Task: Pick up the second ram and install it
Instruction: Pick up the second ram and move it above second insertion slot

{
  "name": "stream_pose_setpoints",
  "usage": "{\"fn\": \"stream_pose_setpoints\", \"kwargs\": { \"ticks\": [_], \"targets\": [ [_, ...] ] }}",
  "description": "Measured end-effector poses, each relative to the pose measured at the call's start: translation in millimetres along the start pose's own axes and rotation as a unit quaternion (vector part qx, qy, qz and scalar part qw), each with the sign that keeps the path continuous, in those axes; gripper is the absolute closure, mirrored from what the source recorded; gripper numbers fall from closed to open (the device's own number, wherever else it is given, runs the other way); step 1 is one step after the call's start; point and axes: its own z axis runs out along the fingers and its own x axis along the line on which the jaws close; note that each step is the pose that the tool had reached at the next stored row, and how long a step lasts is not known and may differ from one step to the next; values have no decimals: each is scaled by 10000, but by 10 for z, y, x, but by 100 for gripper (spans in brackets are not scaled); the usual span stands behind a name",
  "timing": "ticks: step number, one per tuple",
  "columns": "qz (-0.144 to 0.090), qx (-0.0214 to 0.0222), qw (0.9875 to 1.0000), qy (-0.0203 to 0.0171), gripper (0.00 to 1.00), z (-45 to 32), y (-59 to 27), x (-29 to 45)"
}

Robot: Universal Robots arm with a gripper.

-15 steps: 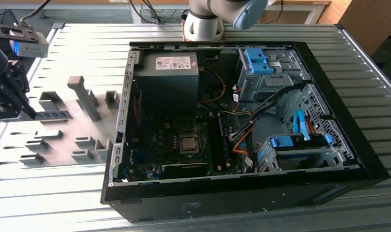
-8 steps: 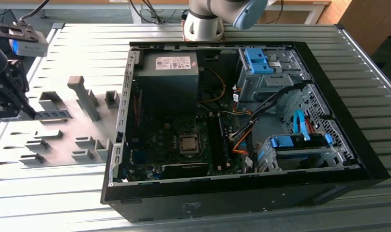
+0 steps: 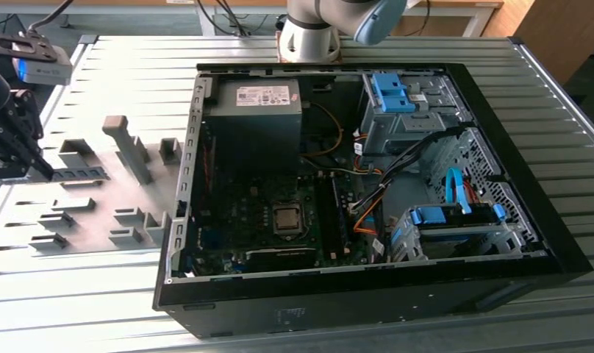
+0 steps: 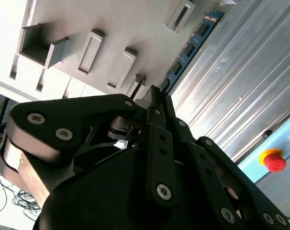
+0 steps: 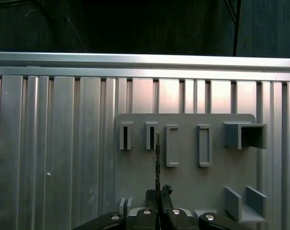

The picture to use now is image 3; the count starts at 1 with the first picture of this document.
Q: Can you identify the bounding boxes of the grey metal disk bay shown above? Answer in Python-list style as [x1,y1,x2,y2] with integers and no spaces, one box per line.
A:
[387,204,529,264]

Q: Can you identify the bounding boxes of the yellow wire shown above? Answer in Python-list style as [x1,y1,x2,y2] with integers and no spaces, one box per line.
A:
[301,102,345,159]

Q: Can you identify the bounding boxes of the black PC case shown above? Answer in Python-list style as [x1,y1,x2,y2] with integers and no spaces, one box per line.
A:
[151,61,594,339]

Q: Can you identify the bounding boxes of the silver CPU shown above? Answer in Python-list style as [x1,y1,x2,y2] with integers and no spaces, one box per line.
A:
[273,206,302,231]

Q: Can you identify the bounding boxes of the black RAM slot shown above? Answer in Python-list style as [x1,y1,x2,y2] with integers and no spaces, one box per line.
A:
[314,171,338,258]

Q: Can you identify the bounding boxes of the blue drive carrier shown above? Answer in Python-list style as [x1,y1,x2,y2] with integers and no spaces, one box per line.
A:
[369,73,418,113]

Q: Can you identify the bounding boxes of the wooden cabinet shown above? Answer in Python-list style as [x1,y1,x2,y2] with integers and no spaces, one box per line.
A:
[514,0,594,86]

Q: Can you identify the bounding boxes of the white power supply label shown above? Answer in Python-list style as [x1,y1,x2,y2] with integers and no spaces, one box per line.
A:
[235,85,293,107]

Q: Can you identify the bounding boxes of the grey metal drive cage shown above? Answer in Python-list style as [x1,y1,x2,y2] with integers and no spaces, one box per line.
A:
[358,71,474,157]

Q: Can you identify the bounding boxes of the black graphics card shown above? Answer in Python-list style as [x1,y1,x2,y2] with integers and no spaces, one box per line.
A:
[242,246,317,273]

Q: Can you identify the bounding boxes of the blue flat wire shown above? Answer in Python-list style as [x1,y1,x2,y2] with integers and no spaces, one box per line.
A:
[445,167,473,214]

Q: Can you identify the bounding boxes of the thin red wire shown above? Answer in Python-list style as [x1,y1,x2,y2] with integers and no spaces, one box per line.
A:
[202,141,214,192]

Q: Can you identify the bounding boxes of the green motherboard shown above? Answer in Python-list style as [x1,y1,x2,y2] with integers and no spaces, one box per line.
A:
[193,171,377,277]

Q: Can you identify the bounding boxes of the grey parts rack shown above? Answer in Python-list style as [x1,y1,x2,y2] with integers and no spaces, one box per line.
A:
[26,114,187,257]

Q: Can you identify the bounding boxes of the wooden desk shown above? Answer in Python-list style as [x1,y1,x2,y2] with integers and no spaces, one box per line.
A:
[46,0,505,38]

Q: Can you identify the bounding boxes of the grey power supply unit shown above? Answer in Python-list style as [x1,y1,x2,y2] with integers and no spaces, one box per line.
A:
[206,77,303,177]

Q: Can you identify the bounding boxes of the blue RAM stick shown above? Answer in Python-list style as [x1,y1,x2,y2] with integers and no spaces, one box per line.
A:
[50,167,105,181]

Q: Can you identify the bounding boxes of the orange wires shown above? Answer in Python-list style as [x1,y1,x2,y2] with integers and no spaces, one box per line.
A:
[353,183,391,235]

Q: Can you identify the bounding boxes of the grey camera cable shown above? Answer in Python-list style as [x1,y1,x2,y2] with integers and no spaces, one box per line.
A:
[25,0,75,38]

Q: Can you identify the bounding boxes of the CPU socket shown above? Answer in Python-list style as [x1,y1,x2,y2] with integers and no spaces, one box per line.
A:
[266,199,309,239]

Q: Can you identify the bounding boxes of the black cable bundle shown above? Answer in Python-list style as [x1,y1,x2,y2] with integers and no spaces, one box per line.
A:
[377,126,462,188]

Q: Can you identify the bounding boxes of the hard disk in blue carrier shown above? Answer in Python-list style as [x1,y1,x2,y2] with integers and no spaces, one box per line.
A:
[406,204,506,227]

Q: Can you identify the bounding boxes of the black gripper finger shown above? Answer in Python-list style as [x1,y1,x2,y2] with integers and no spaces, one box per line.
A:
[0,89,57,183]

